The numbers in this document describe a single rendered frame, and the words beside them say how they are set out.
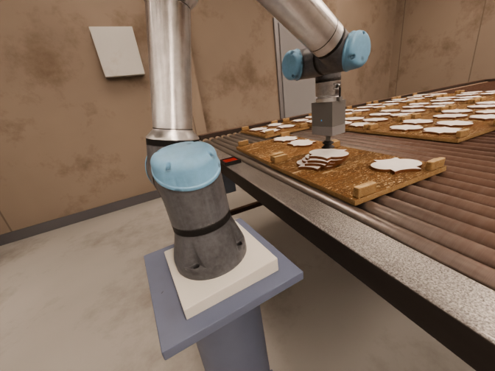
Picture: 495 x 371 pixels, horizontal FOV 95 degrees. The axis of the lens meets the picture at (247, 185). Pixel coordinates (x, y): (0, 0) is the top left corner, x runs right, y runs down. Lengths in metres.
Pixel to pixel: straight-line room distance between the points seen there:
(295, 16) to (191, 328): 0.58
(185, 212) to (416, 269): 0.38
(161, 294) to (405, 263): 0.43
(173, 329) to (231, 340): 0.17
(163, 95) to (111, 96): 2.76
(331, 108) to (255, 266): 0.52
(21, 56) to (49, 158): 1.02
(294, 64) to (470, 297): 0.58
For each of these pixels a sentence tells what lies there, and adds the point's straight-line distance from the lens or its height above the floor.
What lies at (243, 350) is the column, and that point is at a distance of 0.61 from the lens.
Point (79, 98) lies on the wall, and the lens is 3.29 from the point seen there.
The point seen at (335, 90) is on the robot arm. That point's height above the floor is 1.17.
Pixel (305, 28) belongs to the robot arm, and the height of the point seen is 1.30.
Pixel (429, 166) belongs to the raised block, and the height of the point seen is 0.95.
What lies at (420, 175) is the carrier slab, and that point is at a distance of 0.77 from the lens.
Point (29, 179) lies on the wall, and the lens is 3.48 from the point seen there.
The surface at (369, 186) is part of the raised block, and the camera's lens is 0.61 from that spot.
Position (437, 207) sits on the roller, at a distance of 0.65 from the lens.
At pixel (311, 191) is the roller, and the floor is 0.92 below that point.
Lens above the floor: 1.20
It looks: 22 degrees down
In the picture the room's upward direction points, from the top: 8 degrees counter-clockwise
